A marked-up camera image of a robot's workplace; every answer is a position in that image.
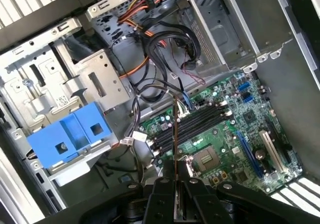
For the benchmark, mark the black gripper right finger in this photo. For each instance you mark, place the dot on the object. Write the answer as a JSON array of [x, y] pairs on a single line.
[[200, 204]]

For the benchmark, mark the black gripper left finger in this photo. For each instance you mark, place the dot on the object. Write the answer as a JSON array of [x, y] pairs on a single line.
[[162, 199]]

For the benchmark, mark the dark RAM stick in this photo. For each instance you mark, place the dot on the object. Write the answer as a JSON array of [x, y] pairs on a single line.
[[176, 134]]

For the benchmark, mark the black RAM slot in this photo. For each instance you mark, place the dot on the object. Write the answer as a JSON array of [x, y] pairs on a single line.
[[200, 120], [200, 113], [200, 127], [200, 134]]

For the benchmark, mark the metal socket cover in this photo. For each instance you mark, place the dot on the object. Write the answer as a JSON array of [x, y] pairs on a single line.
[[192, 169]]

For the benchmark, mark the CPU socket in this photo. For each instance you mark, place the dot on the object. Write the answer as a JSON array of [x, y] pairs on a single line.
[[207, 158]]

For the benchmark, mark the green motherboard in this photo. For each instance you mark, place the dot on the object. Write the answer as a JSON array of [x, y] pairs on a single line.
[[225, 139]]

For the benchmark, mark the blue expansion slot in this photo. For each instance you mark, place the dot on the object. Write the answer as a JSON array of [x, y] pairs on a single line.
[[248, 154]]

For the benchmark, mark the white expansion slot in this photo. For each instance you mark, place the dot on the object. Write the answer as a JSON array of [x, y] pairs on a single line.
[[271, 151]]

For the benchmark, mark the black expansion slot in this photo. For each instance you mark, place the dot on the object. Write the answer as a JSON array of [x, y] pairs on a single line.
[[281, 144]]

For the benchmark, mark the blue plastic drive latch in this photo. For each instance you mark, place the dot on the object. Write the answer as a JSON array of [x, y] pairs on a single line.
[[72, 134]]

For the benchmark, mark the black round speaker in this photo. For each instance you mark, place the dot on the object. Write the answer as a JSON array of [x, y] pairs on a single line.
[[190, 64]]

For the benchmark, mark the black PC case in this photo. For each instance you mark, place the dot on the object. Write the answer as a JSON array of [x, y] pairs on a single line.
[[282, 89]]

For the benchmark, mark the grey metal drive cage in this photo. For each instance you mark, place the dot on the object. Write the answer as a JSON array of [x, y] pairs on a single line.
[[100, 66]]

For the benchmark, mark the grey metal disk bay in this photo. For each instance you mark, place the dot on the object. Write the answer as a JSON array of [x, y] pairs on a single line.
[[250, 21]]

